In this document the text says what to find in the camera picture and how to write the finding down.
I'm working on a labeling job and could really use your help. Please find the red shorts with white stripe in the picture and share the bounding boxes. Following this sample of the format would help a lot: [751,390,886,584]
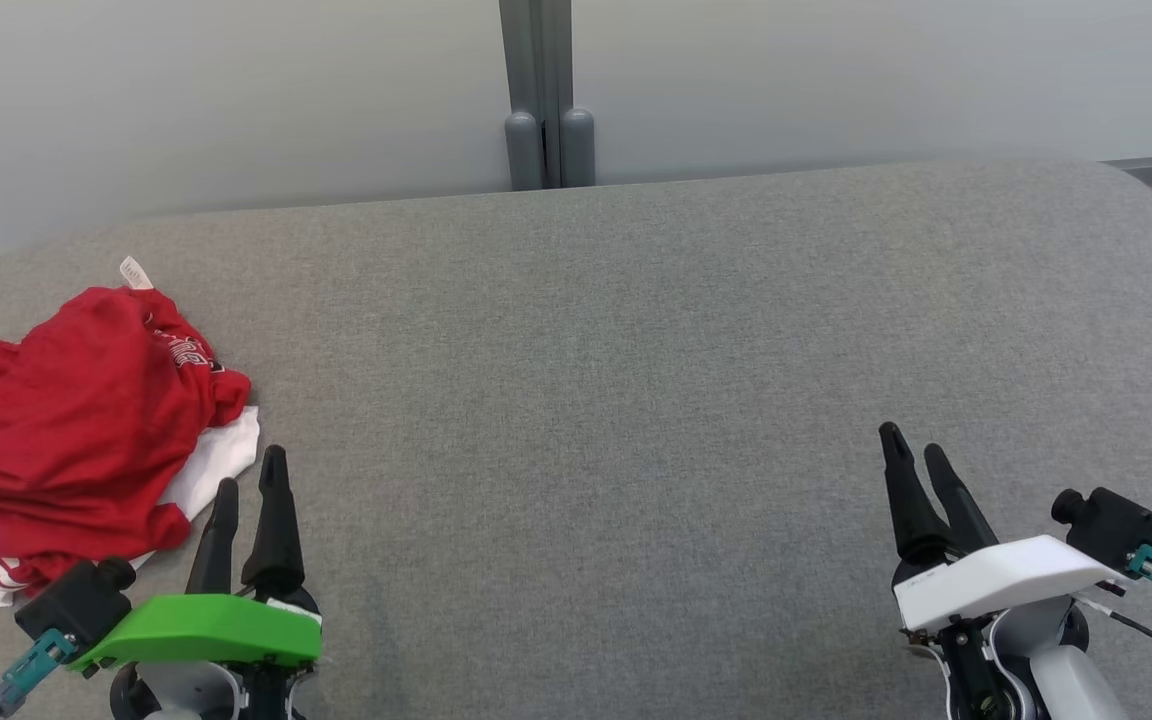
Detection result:
[21,258,253,431]

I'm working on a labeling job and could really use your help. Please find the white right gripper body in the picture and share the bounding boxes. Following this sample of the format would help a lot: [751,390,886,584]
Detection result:
[894,535,1127,720]

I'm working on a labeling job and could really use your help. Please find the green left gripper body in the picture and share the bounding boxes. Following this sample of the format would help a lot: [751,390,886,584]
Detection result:
[71,585,324,720]

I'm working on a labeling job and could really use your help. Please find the grey partition post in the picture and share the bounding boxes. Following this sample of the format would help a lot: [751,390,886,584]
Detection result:
[498,0,597,191]

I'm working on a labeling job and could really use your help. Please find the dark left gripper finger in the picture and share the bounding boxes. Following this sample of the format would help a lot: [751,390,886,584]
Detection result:
[241,445,305,601]
[186,478,240,598]

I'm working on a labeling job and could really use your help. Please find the red jersey with white sleeves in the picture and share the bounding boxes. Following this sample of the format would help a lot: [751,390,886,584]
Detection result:
[0,340,262,621]

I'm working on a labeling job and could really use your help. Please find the left camera cable teal plug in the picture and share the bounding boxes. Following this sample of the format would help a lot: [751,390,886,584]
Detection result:
[0,628,77,720]

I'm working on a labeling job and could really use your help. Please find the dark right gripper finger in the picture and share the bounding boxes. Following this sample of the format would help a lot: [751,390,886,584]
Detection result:
[924,443,999,556]
[879,422,955,566]

